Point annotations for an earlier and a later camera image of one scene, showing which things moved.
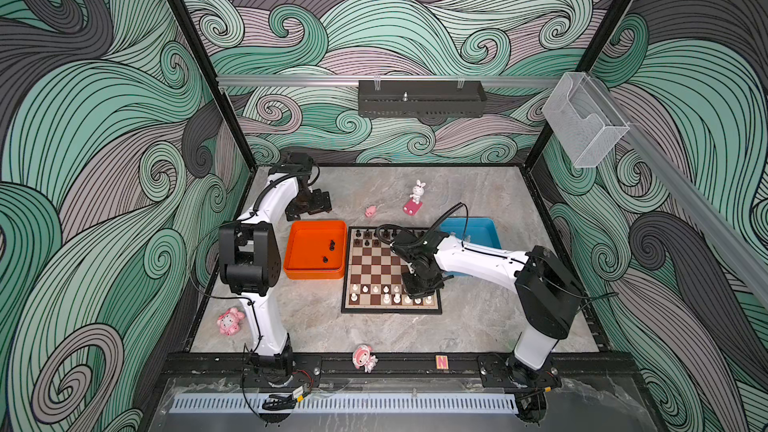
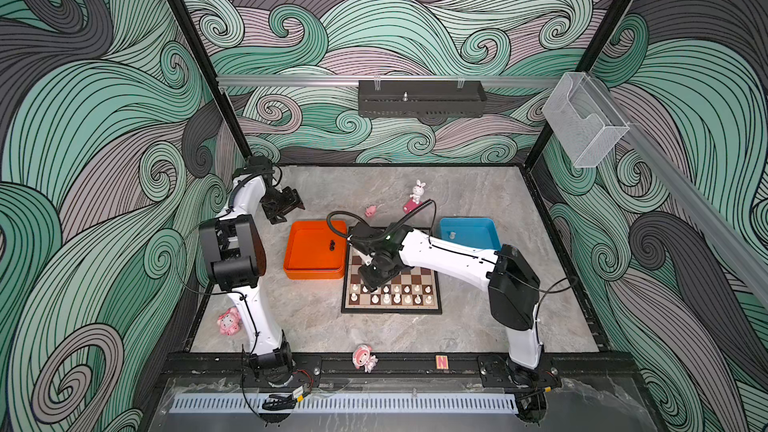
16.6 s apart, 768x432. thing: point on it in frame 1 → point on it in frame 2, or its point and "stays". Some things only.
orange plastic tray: x=316 y=250 stays
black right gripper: x=415 y=293 → x=370 y=282
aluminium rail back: x=250 y=82 stays
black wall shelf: x=421 y=99 stays
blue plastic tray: x=481 y=230 stays
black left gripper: x=320 y=203 → x=291 y=201
